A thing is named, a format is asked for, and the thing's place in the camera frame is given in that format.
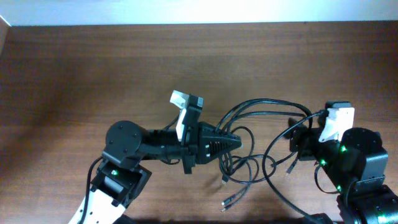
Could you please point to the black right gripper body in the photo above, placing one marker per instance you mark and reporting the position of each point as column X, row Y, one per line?
column 304, row 146

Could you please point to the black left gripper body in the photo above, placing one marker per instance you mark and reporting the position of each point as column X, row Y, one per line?
column 189, row 149

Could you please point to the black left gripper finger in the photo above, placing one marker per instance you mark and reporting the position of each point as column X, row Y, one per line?
column 211, row 149
column 209, row 132

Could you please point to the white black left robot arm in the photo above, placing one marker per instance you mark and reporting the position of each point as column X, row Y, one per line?
column 120, row 178

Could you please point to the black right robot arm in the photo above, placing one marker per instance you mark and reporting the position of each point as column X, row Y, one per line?
column 355, row 164

